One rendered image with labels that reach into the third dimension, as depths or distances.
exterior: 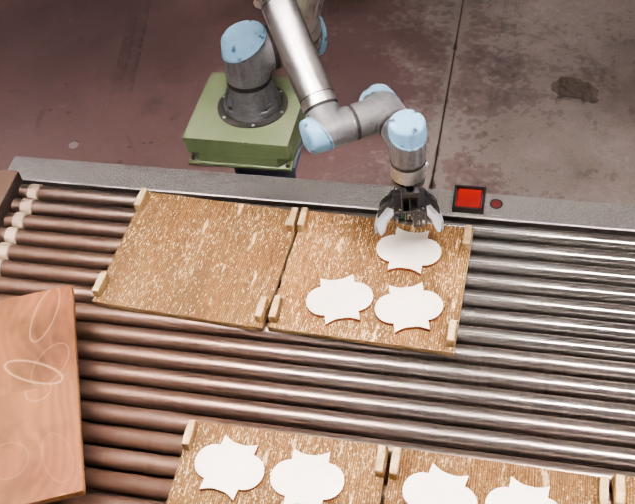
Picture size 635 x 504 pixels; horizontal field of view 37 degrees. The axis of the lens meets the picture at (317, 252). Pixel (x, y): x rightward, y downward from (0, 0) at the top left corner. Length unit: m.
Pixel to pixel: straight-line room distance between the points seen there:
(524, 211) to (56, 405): 1.15
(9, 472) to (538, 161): 2.44
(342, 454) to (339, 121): 0.66
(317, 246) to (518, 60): 2.12
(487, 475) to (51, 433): 0.85
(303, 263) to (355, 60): 2.09
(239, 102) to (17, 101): 2.02
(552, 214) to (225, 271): 0.78
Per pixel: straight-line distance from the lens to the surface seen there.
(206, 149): 2.51
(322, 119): 1.93
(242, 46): 2.39
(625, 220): 2.33
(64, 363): 2.03
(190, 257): 2.25
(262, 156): 2.47
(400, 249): 2.19
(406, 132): 1.87
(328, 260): 2.19
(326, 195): 2.35
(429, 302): 2.09
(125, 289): 2.23
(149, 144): 3.95
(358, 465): 1.90
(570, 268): 2.21
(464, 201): 2.31
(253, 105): 2.48
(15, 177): 2.57
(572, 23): 4.38
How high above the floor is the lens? 2.63
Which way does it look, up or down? 50 degrees down
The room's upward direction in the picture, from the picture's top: 8 degrees counter-clockwise
